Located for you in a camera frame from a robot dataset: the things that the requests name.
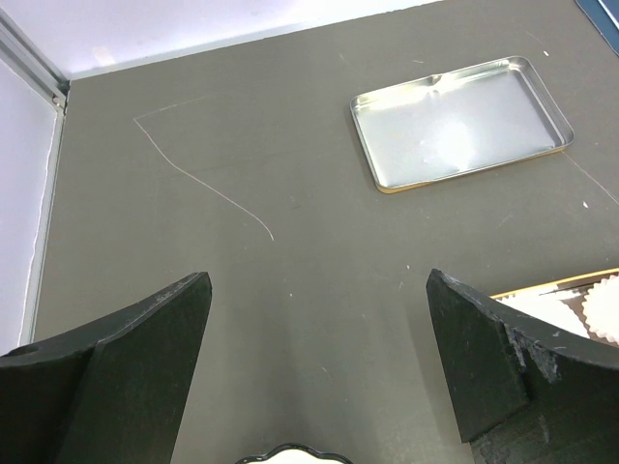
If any white paper cup back-left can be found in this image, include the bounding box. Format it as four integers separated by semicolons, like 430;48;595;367
502;273;619;345

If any gold cookie tin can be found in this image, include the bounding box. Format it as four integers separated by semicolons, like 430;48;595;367
488;267;619;347

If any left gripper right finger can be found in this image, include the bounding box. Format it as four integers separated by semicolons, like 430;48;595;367
426;270;618;463

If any left aluminium frame post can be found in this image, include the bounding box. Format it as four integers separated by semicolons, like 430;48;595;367
0;9;72;115

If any white scalloped dish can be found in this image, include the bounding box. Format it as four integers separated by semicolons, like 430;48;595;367
236;443;352;464

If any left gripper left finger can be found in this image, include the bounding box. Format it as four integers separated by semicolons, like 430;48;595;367
1;272;212;463

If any silver tin lid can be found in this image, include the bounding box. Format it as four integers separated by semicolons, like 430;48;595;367
350;56;575;193

